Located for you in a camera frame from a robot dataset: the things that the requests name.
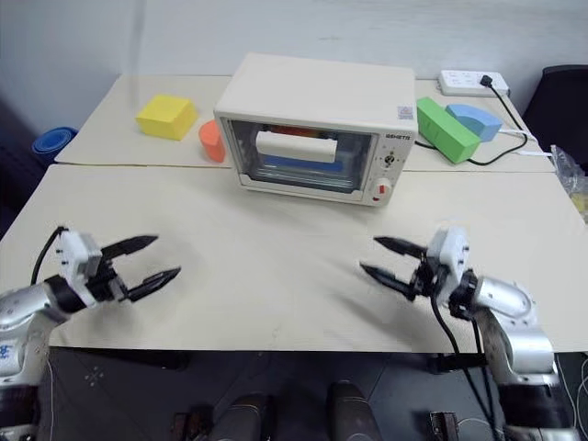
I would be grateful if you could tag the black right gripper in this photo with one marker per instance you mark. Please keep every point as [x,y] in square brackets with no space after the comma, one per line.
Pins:
[427,280]

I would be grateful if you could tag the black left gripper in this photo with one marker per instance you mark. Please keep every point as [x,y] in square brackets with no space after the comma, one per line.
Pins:
[106,282]

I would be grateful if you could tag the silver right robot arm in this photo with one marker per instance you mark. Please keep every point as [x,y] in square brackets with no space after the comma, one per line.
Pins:
[512,296]

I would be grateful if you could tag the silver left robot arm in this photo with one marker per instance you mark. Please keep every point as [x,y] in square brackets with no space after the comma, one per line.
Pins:
[20,305]

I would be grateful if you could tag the white oven knob red mark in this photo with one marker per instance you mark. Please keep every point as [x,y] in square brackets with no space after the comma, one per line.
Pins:
[381,189]

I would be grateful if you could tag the small dark oven knob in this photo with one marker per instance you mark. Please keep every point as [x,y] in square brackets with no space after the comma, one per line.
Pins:
[390,160]

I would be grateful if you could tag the blue food container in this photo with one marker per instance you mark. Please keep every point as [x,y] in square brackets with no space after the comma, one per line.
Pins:
[294,164]

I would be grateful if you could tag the cream toaster oven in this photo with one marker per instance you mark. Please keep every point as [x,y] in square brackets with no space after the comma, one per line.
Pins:
[312,92]

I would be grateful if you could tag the black table clamp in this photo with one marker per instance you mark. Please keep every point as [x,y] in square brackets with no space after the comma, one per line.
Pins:
[459,363]

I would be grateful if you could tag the green foam block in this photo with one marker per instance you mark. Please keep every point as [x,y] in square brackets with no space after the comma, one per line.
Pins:
[448,133]

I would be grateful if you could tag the orange foam block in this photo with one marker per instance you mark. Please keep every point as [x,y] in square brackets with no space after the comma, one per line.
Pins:
[211,138]

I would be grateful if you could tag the yellow foam block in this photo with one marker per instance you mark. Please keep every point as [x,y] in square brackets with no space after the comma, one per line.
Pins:
[165,115]

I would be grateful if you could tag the dark rounded shape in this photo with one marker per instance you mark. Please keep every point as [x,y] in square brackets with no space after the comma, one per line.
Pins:
[351,409]
[245,418]

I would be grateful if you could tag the blue curved foam block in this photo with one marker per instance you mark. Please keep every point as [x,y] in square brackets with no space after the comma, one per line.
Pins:
[478,118]

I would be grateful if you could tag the white power strip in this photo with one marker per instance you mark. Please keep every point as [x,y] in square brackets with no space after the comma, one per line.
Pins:
[461,82]

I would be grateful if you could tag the clear plastic bag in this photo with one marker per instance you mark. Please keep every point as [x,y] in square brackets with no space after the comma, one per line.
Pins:
[572,179]

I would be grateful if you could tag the black chair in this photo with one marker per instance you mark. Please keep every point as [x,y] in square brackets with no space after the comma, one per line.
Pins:
[565,101]

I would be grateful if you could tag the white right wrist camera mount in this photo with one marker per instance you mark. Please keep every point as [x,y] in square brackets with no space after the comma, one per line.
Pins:
[452,257]

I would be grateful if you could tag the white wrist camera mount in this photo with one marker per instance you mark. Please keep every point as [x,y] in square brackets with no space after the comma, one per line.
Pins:
[452,257]
[75,259]

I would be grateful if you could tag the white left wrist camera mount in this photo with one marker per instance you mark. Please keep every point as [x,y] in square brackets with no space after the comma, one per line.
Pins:
[75,259]

